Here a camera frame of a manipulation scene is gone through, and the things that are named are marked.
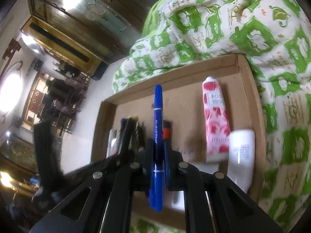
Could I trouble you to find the black marker yellow caps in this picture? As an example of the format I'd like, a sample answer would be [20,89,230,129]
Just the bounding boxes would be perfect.
[129,116,139,154]

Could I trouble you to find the silver white pen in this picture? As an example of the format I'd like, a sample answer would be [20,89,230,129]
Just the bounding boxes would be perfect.
[106,130,117,158]

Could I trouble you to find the blue marker pen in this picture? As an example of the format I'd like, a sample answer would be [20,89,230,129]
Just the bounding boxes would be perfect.
[149,84,164,212]

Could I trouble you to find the red lighter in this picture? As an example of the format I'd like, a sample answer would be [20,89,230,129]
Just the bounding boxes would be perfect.
[163,120,172,139]

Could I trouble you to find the pink rose hand cream tube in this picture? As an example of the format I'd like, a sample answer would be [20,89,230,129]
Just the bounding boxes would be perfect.
[202,76,230,163]

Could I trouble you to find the white squeeze bottle red label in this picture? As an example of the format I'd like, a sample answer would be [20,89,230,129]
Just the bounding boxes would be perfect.
[227,129,255,193]

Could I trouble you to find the white charger adapter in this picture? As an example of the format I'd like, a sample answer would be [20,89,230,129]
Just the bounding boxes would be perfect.
[171,191,185,212]

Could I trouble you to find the cardboard tray box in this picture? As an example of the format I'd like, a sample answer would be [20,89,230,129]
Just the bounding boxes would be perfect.
[91,53,267,231]

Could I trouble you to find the green white patterned cloth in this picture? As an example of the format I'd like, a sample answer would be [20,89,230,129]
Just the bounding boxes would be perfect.
[112,0,310,232]

